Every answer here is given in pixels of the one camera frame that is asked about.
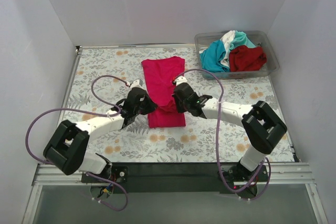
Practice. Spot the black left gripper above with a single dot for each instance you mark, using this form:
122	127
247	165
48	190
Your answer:
146	104

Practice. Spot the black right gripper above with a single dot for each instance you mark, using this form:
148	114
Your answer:
177	98

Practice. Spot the pink t shirt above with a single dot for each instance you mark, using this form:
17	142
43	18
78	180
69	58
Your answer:
159	75

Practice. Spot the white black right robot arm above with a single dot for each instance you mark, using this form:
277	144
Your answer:
262	125

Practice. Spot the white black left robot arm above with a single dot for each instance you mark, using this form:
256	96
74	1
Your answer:
68	146

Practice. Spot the floral patterned table mat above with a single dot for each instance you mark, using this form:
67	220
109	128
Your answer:
99	81

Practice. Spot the teal blue t shirt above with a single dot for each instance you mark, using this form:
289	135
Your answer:
212	56

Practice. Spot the dark red t shirt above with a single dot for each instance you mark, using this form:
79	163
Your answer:
243	58

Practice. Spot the white and aqua t shirt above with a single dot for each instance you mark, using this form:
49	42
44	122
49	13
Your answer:
232	40

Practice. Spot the clear plastic bin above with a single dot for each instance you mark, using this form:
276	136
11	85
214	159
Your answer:
202	42

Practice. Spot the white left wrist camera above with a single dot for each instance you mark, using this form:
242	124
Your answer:
138	83

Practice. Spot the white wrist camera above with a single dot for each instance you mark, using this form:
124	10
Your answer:
179	80
138	83

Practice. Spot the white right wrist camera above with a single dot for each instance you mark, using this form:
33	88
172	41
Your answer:
179	80

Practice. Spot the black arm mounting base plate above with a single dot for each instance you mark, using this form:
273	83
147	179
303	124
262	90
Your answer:
168	177

